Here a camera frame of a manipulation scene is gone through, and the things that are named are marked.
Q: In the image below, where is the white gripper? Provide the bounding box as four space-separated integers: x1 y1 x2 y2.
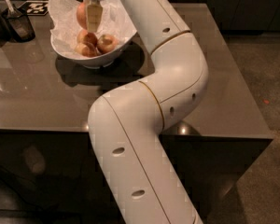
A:
83 0 103 32

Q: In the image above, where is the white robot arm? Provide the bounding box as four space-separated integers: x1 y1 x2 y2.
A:
88 0 208 224

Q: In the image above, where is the white bowl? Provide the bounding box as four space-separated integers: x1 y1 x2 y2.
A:
48 0 136 68

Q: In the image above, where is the hidden back apple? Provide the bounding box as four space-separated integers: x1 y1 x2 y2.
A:
77 29 98 46

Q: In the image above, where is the front left yellow-red apple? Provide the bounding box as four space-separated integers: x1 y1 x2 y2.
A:
75 43 97 58

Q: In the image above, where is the white tissue paper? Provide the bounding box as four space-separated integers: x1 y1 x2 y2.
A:
48 0 136 53

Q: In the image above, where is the black white marker tag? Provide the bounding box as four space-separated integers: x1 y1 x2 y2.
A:
19 0 48 16

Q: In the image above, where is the dark container with scoop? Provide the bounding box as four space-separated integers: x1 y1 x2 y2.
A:
4 0 35 42

